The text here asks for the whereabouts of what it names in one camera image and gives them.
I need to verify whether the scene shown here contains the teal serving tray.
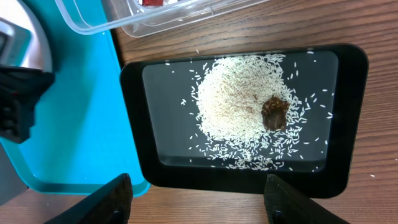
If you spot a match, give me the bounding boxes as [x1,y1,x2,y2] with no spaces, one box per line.
[1,1,150,197]

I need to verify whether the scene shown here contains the pile of white rice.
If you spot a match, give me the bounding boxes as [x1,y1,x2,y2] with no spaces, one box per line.
[164,51,336,172]

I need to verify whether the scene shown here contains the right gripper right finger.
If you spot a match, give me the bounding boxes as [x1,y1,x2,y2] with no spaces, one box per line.
[264,174,348,224]

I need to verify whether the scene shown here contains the brown food scrap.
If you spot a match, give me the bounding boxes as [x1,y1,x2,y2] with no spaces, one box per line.
[261,96,290,131]

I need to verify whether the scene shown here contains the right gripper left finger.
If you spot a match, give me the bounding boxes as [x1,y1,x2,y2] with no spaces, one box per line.
[45,173,133,224]

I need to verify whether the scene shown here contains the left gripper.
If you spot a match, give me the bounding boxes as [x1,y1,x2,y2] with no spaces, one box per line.
[1,65,55,144]

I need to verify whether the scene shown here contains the red snack wrapper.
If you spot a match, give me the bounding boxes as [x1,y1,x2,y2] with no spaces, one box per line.
[139,0,164,7]

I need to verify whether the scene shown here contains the white round plate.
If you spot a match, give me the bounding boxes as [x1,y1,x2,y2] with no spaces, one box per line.
[1,0,53,72]

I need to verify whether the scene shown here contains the black tray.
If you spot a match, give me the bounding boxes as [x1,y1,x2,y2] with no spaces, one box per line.
[120,44,369,198]

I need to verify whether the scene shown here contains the clear plastic bin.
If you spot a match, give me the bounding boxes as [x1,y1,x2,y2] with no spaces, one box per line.
[55,0,266,38]

